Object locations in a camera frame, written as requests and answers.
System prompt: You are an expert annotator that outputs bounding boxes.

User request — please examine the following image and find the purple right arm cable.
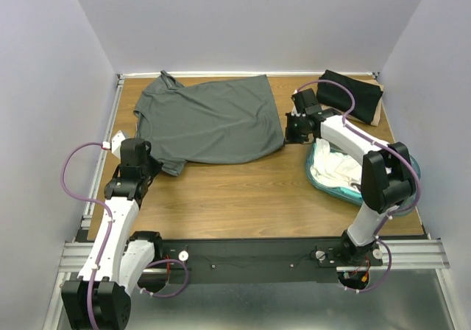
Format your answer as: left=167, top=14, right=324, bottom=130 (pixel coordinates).
left=294, top=80, right=421, bottom=295

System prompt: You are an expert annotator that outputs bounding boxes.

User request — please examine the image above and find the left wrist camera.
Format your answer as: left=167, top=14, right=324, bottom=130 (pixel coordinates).
left=110, top=130, right=128, bottom=159

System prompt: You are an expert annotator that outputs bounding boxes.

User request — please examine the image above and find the grey t-shirt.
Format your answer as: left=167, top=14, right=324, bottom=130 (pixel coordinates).
left=134, top=71, right=284, bottom=176

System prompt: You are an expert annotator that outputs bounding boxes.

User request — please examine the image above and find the teal plastic basket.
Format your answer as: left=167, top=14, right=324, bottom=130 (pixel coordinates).
left=305, top=138, right=421, bottom=216

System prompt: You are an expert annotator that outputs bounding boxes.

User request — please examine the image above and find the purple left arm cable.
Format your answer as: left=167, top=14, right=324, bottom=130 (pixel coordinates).
left=60, top=142, right=191, bottom=330

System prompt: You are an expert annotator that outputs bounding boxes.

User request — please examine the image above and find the white t-shirt in basket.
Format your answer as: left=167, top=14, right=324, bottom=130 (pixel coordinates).
left=307, top=138, right=361, bottom=193

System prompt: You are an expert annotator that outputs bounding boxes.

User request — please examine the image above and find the aluminium rail frame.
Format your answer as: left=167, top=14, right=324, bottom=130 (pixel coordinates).
left=57, top=231, right=450, bottom=329

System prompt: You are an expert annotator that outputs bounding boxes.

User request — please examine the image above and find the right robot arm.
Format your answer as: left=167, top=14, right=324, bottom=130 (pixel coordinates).
left=285, top=88, right=419, bottom=265

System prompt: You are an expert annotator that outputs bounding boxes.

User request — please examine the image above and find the folded black t-shirt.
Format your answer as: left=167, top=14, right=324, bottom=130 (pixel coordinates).
left=316, top=69, right=384, bottom=124

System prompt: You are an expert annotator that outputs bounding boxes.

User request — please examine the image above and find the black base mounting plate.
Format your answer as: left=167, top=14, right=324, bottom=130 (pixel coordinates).
left=121, top=238, right=383, bottom=297

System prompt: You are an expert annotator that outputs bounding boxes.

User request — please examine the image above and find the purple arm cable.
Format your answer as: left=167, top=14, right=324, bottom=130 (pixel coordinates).
left=294, top=80, right=421, bottom=295
left=60, top=142, right=191, bottom=330

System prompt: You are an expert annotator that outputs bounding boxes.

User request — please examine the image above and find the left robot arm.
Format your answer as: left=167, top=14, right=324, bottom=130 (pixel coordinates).
left=61, top=131, right=163, bottom=329

